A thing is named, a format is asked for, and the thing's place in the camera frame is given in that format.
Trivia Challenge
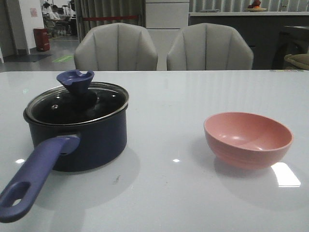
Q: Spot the glass lid purple knob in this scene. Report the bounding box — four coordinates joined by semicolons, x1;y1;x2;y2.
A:
24;70;129;126

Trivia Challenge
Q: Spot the pink bowl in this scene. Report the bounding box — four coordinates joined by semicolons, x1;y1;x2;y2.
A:
204;112;294;170

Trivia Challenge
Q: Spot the left beige chair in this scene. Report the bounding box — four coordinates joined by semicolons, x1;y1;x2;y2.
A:
74;23;158;71

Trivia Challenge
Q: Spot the beige chair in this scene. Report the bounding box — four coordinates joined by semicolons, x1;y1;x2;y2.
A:
167;23;253;71
74;23;158;71

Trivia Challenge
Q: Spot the right beige chair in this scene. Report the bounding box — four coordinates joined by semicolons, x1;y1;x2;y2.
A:
167;23;253;71

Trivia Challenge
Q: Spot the white cabinet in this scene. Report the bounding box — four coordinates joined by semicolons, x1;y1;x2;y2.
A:
145;0;190;71

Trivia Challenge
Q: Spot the red barrier tape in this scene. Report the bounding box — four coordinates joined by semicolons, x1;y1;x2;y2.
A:
82;15;140;21

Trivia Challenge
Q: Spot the red bin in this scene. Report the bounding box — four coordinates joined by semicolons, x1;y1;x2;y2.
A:
33;28;50;52

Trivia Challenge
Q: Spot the seated person in white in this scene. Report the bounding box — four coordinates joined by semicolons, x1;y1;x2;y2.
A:
49;5;70;35

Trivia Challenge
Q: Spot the grey counter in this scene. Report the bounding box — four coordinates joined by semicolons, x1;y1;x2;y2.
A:
189;12;309;70

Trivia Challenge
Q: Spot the fruit plate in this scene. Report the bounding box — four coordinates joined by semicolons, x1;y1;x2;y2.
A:
244;0;267;12

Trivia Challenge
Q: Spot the olive cushion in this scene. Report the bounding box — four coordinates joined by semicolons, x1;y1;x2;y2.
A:
284;53;309;71

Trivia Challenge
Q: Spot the dark side table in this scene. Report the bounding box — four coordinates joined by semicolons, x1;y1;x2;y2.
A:
272;26;309;69

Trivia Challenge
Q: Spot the dark blue saucepan purple handle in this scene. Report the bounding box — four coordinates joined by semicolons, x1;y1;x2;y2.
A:
0;82;129;223

